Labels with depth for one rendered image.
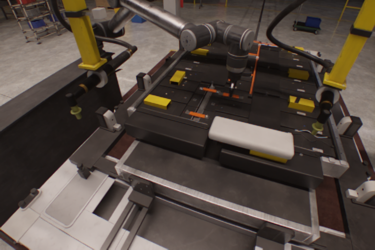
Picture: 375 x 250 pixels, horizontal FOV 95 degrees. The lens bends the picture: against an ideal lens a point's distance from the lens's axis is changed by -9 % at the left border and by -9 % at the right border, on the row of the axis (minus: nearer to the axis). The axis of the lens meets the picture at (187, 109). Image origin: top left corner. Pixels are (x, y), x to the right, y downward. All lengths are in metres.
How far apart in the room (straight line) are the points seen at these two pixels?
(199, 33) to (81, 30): 0.50
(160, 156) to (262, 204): 0.50
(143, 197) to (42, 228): 0.48
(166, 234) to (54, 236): 0.50
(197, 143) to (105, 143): 0.62
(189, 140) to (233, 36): 0.54
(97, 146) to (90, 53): 0.64
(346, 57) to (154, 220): 1.06
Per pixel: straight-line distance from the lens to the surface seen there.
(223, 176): 0.91
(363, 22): 0.82
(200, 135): 0.90
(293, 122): 1.27
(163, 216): 1.07
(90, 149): 1.27
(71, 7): 0.78
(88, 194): 1.14
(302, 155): 0.95
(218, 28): 1.05
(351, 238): 1.15
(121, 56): 0.99
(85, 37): 0.79
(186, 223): 1.05
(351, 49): 0.84
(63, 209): 1.16
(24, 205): 1.25
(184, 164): 0.93
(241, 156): 0.85
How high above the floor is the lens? 1.77
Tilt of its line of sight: 40 degrees down
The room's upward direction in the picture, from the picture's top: straight up
